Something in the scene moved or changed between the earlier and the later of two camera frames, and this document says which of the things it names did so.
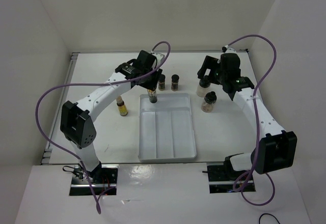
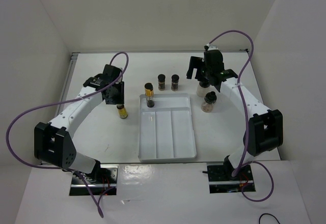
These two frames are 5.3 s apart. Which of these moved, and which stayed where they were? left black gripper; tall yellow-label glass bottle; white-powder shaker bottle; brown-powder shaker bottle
Moved: tall yellow-label glass bottle; left black gripper
Stayed: white-powder shaker bottle; brown-powder shaker bottle
